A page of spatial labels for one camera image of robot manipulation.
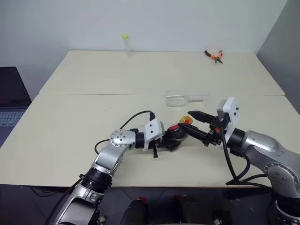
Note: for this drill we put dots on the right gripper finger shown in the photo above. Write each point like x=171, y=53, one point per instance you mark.
x=201, y=116
x=195, y=133

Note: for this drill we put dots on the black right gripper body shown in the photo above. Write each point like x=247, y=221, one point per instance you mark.
x=216, y=136

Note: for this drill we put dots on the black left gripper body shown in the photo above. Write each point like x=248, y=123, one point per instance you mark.
x=160, y=140

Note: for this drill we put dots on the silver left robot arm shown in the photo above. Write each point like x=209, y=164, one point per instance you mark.
x=110, y=154

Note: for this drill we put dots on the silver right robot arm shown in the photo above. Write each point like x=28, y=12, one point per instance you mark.
x=262, y=146

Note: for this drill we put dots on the orange and black pliers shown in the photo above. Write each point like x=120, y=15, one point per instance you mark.
x=216, y=57

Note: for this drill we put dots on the dark rounded shape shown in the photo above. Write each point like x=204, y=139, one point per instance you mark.
x=137, y=212
x=194, y=213

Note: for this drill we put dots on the clear tube with yellow-green cap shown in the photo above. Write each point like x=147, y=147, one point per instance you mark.
x=126, y=45

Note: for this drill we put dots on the dark laptop computer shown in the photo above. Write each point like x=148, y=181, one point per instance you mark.
x=11, y=93

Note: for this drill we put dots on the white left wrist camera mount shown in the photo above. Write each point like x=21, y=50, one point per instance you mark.
x=152, y=130

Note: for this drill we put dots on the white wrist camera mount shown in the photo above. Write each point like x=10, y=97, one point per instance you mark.
x=152, y=130
x=232, y=112

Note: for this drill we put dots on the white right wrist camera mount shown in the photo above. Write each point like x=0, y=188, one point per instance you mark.
x=232, y=112

